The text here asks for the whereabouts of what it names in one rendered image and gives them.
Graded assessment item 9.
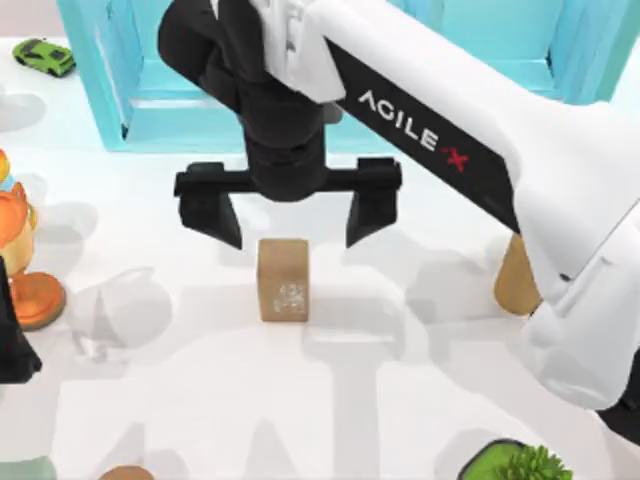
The white cup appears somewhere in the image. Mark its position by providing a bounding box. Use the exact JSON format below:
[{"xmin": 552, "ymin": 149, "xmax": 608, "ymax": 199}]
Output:
[{"xmin": 73, "ymin": 267, "xmax": 174, "ymax": 362}]

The green potted plant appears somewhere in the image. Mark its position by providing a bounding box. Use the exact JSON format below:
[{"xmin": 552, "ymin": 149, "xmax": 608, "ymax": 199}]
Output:
[{"xmin": 458, "ymin": 438, "xmax": 577, "ymax": 480}]

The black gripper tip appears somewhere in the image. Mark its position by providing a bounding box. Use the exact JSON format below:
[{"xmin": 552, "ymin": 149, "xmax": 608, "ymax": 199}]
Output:
[{"xmin": 0, "ymin": 254, "xmax": 43, "ymax": 386}]

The brown round object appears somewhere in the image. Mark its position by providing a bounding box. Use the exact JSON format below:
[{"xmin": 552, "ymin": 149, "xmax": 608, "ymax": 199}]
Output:
[{"xmin": 96, "ymin": 464, "xmax": 157, "ymax": 480}]

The brown cardboard box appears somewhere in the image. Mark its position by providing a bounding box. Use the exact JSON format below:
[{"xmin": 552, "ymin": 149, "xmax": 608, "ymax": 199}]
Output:
[{"xmin": 255, "ymin": 237, "xmax": 312, "ymax": 324}]

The tan wooden block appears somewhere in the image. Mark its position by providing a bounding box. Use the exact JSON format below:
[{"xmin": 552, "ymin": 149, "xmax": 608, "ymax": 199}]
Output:
[{"xmin": 493, "ymin": 233, "xmax": 544, "ymax": 317}]

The orange trophy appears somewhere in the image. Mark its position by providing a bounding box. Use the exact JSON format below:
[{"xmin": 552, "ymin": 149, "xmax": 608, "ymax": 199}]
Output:
[{"xmin": 0, "ymin": 148, "xmax": 68, "ymax": 332}]

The pale green object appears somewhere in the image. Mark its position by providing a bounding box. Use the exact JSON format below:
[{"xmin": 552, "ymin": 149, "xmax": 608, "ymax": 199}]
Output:
[{"xmin": 0, "ymin": 453, "xmax": 60, "ymax": 480}]

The light blue rack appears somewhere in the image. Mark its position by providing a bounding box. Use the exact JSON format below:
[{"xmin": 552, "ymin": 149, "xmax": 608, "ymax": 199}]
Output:
[{"xmin": 55, "ymin": 0, "xmax": 640, "ymax": 153}]

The green toy car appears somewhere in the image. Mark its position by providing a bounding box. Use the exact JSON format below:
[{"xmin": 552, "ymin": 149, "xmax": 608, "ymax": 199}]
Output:
[{"xmin": 11, "ymin": 37, "xmax": 76, "ymax": 80}]

